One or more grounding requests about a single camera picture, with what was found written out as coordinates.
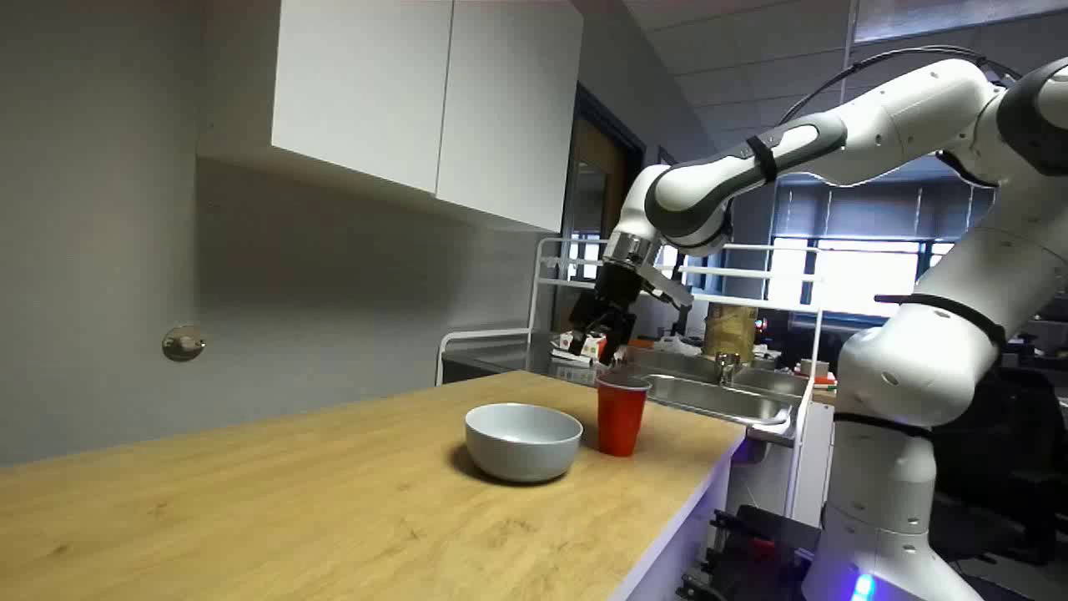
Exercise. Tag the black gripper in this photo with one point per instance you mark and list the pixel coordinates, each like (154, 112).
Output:
(620, 287)

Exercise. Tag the red plastic cup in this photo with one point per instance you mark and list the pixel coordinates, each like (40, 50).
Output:
(620, 420)

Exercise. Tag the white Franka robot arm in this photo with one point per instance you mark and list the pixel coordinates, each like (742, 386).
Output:
(913, 120)

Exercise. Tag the grey ceramic bowl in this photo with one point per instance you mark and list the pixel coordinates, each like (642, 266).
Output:
(521, 441)

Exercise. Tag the metal tray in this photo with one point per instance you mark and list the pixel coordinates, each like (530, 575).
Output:
(722, 393)

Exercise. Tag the brown wooden door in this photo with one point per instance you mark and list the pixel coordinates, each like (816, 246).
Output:
(592, 167)

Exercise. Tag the white wall cabinet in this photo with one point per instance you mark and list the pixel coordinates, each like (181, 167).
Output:
(368, 88)

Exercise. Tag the round wall knob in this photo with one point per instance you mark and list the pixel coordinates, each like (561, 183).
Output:
(186, 346)

